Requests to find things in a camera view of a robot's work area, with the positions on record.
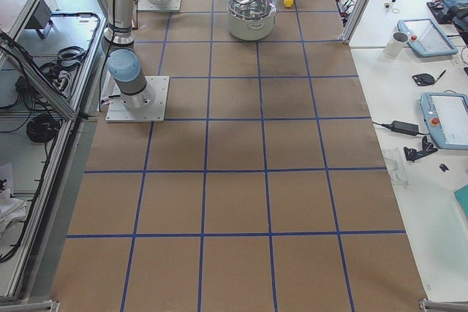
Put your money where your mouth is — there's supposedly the pale green cooking pot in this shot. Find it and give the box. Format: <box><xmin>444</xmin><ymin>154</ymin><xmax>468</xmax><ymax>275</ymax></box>
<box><xmin>227</xmin><ymin>0</ymin><xmax>276</xmax><ymax>42</ymax></box>

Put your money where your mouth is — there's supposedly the white mug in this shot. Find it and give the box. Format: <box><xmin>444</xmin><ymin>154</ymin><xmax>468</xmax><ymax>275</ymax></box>
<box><xmin>383</xmin><ymin>31</ymin><xmax>409</xmax><ymax>58</ymax></box>

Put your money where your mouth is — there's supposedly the far blue teach pendant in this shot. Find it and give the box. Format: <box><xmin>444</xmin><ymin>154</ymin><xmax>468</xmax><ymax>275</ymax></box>
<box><xmin>397</xmin><ymin>18</ymin><xmax>458</xmax><ymax>57</ymax></box>

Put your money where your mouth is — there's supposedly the blue teach pendant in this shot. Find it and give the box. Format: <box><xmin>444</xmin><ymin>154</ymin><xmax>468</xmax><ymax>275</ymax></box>
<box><xmin>420</xmin><ymin>92</ymin><xmax>467</xmax><ymax>151</ymax></box>
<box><xmin>397</xmin><ymin>18</ymin><xmax>458</xmax><ymax>57</ymax></box>

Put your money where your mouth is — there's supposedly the black pen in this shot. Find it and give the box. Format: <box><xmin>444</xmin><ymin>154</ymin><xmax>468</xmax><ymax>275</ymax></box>
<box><xmin>436</xmin><ymin>69</ymin><xmax>447</xmax><ymax>82</ymax></box>

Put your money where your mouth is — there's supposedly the black power brick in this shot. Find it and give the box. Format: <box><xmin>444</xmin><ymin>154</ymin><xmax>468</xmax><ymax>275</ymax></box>
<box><xmin>390</xmin><ymin>121</ymin><xmax>420</xmax><ymax>136</ymax></box>

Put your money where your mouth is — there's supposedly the brown paper table cover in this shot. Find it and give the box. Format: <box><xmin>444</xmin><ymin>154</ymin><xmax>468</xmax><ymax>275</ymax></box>
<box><xmin>50</xmin><ymin>0</ymin><xmax>425</xmax><ymax>311</ymax></box>

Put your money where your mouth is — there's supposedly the near blue teach pendant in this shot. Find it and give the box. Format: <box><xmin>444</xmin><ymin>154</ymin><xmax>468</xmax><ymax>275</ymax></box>
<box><xmin>420</xmin><ymin>92</ymin><xmax>467</xmax><ymax>151</ymax></box>

